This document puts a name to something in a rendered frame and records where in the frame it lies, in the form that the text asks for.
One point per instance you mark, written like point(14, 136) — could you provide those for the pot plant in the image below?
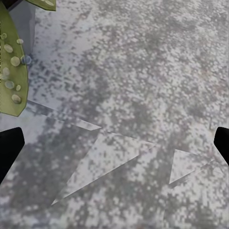
point(17, 38)

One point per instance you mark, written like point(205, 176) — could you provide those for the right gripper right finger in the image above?
point(221, 141)

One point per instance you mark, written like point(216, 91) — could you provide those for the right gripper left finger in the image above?
point(11, 143)

